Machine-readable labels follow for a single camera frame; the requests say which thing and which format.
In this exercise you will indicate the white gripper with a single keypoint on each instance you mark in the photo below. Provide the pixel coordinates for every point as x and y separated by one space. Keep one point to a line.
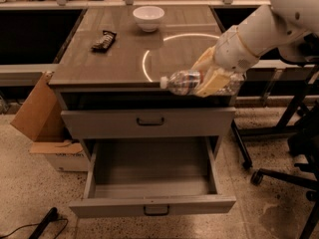
233 54

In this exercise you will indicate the clear plastic water bottle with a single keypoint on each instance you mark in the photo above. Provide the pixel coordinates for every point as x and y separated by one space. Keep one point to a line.
184 83

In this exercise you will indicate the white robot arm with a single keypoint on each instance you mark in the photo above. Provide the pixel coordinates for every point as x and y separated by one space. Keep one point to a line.
279 23

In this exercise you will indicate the closed grey upper drawer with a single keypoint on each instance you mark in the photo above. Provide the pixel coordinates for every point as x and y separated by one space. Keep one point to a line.
148 123

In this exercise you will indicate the grey drawer cabinet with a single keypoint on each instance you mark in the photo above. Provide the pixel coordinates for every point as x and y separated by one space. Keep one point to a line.
127 76

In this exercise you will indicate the open grey middle drawer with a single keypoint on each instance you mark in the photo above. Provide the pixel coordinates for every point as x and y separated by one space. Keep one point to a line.
152 177

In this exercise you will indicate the white ceramic bowl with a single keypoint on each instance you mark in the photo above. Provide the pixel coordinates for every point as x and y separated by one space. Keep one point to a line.
148 18

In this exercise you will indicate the white cardboard box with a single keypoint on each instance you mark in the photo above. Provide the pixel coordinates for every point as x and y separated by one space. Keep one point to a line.
63 156

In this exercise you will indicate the black device with cable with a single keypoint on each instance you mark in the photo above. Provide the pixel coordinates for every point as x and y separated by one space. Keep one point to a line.
51 216

